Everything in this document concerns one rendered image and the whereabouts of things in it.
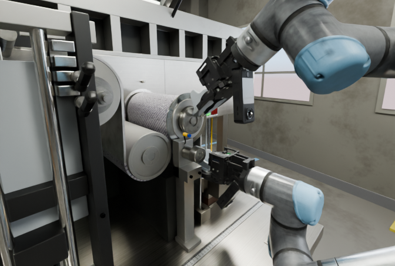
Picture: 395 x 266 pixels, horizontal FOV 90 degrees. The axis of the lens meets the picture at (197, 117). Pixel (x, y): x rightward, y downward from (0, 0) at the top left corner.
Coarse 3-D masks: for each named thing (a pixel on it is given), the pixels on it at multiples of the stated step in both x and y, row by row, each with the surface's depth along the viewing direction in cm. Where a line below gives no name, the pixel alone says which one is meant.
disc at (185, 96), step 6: (180, 96) 52; (186, 96) 53; (174, 102) 51; (174, 108) 51; (168, 114) 50; (168, 120) 50; (204, 120) 60; (168, 126) 51; (204, 126) 60; (168, 132) 51; (174, 132) 52; (174, 138) 52
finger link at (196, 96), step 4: (192, 92) 50; (196, 92) 49; (200, 92) 48; (204, 92) 47; (192, 96) 50; (196, 96) 49; (200, 96) 48; (192, 100) 50; (196, 100) 49; (212, 100) 46; (196, 104) 49; (208, 104) 47; (196, 108) 48; (204, 108) 48; (196, 112) 49; (200, 112) 50; (196, 116) 52
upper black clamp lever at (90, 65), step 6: (84, 66) 20; (90, 66) 20; (84, 72) 20; (90, 72) 20; (78, 78) 22; (84, 78) 21; (90, 78) 22; (78, 84) 22; (84, 84) 22; (78, 90) 23; (84, 90) 23
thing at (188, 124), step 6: (186, 108) 53; (192, 108) 53; (180, 114) 52; (186, 114) 52; (192, 114) 53; (180, 120) 52; (186, 120) 52; (192, 120) 53; (198, 120) 55; (180, 126) 52; (186, 126) 52; (192, 126) 54; (198, 126) 55; (186, 132) 53; (192, 132) 54
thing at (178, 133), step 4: (184, 100) 53; (188, 100) 54; (180, 104) 52; (184, 104) 53; (188, 104) 54; (192, 104) 55; (176, 108) 51; (180, 108) 52; (176, 112) 51; (172, 116) 51; (176, 116) 52; (172, 120) 51; (176, 120) 52; (172, 124) 51; (176, 124) 52; (176, 128) 52; (200, 128) 59; (176, 132) 52; (180, 132) 53; (196, 132) 58; (180, 136) 54; (192, 136) 57
